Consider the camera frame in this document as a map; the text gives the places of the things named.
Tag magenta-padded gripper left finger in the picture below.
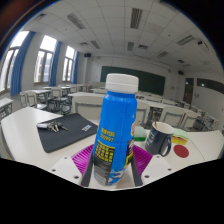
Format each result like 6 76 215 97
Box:
49 143 96 187

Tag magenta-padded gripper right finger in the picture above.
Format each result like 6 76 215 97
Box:
130 144 173 187

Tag blue drink bottle white cap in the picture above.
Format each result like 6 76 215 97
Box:
92 73 140 187

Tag dark blue mug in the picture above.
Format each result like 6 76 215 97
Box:
144 121 175 158

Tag black mouse pad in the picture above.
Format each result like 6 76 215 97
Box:
35 112 100 154

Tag flat round red coaster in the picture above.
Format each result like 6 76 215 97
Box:
173 144 190 159

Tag yellow and green sponge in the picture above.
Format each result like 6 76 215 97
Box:
171 128 190 146

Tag bunch of keys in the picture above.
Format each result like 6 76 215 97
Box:
36 121 69 133

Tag white classroom chairs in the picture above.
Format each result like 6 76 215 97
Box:
18 84 221 133

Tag white classroom desks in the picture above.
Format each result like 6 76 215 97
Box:
0 83 221 133

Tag dark green chalkboard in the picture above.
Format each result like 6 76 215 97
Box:
99 65 166 97

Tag dark classroom door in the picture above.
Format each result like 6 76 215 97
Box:
184 77 194 104

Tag blue curtain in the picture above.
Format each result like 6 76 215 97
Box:
9 30 36 97
49 40 63 87
71 50 80 84

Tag large classroom window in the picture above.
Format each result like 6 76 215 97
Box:
0 31 29 93
33 34 58 84
62 45 76 82

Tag ceiling lights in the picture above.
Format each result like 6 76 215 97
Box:
33 0 214 68

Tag dark high wall window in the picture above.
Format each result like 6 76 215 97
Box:
196 78 224 96

